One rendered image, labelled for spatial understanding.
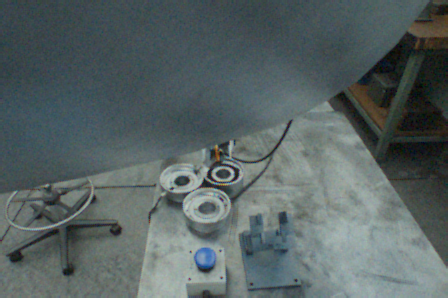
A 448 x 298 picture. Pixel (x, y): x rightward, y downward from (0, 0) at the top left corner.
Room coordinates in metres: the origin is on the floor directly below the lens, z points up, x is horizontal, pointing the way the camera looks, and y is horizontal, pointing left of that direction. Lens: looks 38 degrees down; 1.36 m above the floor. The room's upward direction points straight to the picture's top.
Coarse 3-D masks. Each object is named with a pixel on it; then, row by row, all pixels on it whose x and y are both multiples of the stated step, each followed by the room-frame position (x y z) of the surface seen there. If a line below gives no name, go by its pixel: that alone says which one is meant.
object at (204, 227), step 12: (192, 192) 0.53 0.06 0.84; (204, 192) 0.54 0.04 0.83; (216, 192) 0.53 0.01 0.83; (204, 204) 0.51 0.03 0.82; (216, 204) 0.50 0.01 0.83; (228, 204) 0.49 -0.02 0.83; (204, 216) 0.46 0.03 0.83; (228, 216) 0.47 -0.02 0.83; (204, 228) 0.44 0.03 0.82; (216, 228) 0.44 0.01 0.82
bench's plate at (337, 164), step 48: (240, 144) 0.77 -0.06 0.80; (288, 144) 0.77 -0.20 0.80; (336, 144) 0.77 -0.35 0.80; (288, 192) 0.57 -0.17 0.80; (336, 192) 0.57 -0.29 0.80; (384, 192) 0.57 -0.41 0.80; (192, 240) 0.42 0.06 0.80; (336, 240) 0.42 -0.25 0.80; (384, 240) 0.42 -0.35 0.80; (144, 288) 0.32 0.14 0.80; (240, 288) 0.32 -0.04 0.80; (288, 288) 0.32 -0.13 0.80; (336, 288) 0.31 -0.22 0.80; (384, 288) 0.31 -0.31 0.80; (432, 288) 0.31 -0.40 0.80
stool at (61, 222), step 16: (16, 192) 1.10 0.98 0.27; (48, 192) 1.05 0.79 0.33; (64, 192) 1.10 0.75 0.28; (32, 208) 1.19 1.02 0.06; (64, 208) 1.00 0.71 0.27; (80, 208) 1.19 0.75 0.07; (16, 224) 0.90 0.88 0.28; (64, 224) 1.05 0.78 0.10; (80, 224) 1.06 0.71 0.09; (96, 224) 1.07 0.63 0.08; (112, 224) 1.07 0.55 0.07; (32, 240) 0.96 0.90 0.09; (64, 240) 0.96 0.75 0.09; (16, 256) 0.91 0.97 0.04; (64, 256) 0.87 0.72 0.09; (64, 272) 0.82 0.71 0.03
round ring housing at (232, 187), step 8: (224, 160) 0.65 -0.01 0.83; (232, 160) 0.65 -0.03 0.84; (208, 168) 0.62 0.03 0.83; (216, 168) 0.62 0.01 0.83; (224, 168) 0.62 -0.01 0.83; (240, 168) 0.62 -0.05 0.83; (216, 176) 0.61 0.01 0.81; (224, 176) 0.62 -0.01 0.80; (232, 176) 0.59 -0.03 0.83; (240, 176) 0.59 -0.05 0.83; (208, 184) 0.56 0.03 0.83; (216, 184) 0.55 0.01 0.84; (224, 184) 0.55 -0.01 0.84; (232, 184) 0.56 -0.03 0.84; (240, 184) 0.57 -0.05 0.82; (224, 192) 0.56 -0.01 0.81; (232, 192) 0.56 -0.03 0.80
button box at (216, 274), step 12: (192, 252) 0.36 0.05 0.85; (216, 252) 0.36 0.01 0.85; (192, 264) 0.34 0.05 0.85; (216, 264) 0.34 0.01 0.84; (192, 276) 0.31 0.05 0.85; (204, 276) 0.31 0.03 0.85; (216, 276) 0.31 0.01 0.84; (192, 288) 0.30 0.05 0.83; (204, 288) 0.30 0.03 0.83; (216, 288) 0.30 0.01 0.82
